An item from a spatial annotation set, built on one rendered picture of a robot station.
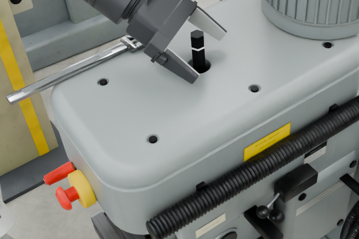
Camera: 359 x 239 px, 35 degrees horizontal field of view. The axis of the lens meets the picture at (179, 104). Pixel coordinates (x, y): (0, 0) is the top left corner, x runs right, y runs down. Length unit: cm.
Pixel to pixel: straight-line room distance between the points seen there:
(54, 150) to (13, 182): 29
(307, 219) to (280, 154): 35
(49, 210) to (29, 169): 30
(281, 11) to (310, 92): 14
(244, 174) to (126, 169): 18
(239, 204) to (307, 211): 24
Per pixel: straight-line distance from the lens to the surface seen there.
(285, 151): 87
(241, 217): 105
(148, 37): 83
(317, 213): 121
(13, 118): 310
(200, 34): 83
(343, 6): 89
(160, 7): 84
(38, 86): 88
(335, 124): 92
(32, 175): 328
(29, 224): 312
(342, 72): 91
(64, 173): 101
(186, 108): 81
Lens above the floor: 247
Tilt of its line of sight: 45 degrees down
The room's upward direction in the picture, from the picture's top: 6 degrees counter-clockwise
